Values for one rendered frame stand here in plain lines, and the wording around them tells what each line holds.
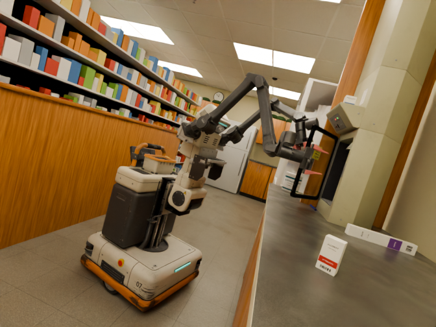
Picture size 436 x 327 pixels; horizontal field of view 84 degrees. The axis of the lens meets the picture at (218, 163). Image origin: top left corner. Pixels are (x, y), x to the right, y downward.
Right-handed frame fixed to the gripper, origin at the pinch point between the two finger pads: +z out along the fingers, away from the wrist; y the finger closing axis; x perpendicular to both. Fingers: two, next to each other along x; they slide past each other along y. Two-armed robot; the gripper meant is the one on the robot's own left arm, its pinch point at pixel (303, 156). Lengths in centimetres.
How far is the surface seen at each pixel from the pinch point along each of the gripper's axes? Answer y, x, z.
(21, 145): 141, 116, -16
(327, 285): -39, 71, 50
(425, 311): -51, 54, 56
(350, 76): -24, -23, -50
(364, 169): -29.5, -1.0, 12.6
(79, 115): 151, 83, -51
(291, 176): 34, -46, 1
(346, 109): -28.5, 8.7, -15.2
